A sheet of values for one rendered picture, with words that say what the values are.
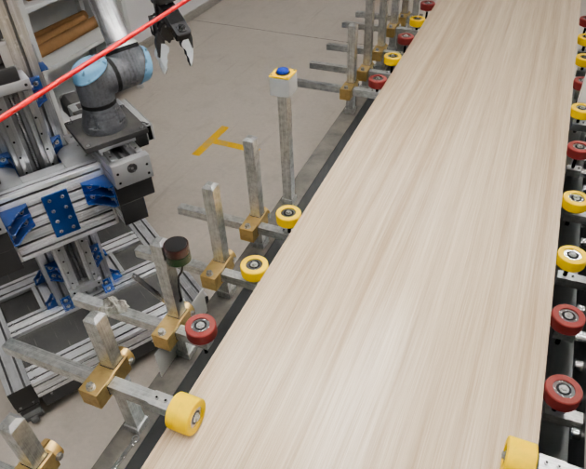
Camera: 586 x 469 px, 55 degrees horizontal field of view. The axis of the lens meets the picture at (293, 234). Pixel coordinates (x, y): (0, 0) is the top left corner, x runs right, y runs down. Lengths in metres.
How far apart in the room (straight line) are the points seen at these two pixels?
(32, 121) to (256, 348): 1.12
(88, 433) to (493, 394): 1.63
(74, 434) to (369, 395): 1.46
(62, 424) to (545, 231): 1.92
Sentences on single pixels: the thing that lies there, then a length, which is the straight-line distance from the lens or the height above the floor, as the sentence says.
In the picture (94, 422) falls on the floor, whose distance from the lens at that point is 2.50.
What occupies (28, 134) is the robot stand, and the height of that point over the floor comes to 1.05.
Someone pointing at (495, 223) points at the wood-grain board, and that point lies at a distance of 1.81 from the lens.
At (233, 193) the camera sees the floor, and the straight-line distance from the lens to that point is 3.42.
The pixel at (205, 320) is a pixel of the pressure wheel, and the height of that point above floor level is 0.91.
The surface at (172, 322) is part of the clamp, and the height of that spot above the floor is 0.87.
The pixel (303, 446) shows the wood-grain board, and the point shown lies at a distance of 1.26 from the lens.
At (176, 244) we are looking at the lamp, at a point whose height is 1.13.
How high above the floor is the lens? 2.01
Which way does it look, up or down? 41 degrees down
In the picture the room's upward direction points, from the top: 3 degrees counter-clockwise
